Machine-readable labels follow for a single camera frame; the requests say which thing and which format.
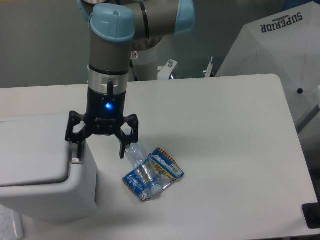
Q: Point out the white metal base frame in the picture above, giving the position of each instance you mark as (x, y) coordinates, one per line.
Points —
(164, 72)

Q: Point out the white push-lid trash can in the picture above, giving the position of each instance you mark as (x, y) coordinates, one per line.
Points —
(43, 176)

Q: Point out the crushed clear plastic bottle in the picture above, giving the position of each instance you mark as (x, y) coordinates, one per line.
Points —
(144, 176)

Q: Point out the blue snack wrapper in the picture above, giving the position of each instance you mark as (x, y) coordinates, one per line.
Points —
(167, 168)

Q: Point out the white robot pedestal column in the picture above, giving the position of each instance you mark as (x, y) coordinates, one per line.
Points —
(144, 60)

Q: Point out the black clamp at table edge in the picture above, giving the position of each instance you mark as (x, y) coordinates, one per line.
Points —
(311, 213)

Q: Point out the white Superior umbrella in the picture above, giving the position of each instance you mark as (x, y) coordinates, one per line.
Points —
(286, 44)

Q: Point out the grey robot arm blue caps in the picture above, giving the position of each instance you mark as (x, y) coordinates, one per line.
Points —
(113, 28)

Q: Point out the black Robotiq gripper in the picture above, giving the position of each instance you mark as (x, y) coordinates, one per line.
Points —
(104, 116)

